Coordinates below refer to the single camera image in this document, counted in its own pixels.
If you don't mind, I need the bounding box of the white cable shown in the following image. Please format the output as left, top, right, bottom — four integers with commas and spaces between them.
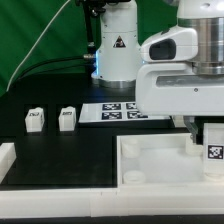
5, 0, 72, 93

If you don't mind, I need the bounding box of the white obstacle wall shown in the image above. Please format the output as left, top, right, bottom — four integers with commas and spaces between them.
0, 185, 224, 219
0, 143, 16, 184

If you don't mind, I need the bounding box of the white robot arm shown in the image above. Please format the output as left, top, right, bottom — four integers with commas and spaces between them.
77, 0, 224, 144

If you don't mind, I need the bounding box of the white square tabletop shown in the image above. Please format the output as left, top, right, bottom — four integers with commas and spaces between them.
117, 133, 224, 195

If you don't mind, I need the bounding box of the green backdrop curtain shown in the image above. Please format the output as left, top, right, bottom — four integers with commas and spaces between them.
0, 0, 181, 98

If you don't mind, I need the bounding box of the white marker base plate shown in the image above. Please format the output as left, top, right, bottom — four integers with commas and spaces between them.
79, 102, 168, 123

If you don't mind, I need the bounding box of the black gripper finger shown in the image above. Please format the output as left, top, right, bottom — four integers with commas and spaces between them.
184, 116, 199, 144

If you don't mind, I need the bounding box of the white left obstacle wall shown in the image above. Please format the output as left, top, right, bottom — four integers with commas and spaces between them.
0, 143, 16, 184

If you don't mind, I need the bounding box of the black cable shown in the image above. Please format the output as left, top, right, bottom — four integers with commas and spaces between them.
11, 57, 88, 88

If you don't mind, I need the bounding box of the white front obstacle wall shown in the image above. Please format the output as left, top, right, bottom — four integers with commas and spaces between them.
0, 185, 224, 219

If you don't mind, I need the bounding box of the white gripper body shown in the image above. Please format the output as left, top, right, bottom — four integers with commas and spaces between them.
135, 26, 224, 116

